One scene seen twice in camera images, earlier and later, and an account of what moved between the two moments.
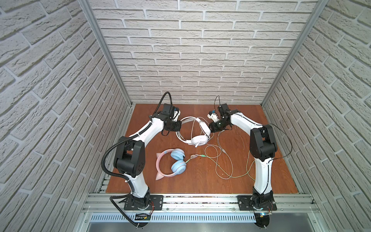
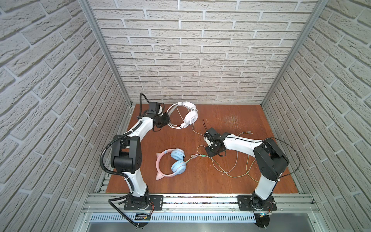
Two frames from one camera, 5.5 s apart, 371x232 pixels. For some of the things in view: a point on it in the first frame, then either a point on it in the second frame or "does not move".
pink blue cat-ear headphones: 178,167 does not move
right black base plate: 244,204 does not move
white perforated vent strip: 177,218 does not move
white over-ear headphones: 201,139 → 191,118
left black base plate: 156,203 does not move
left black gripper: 178,127 → 167,120
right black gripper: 214,128 → 208,152
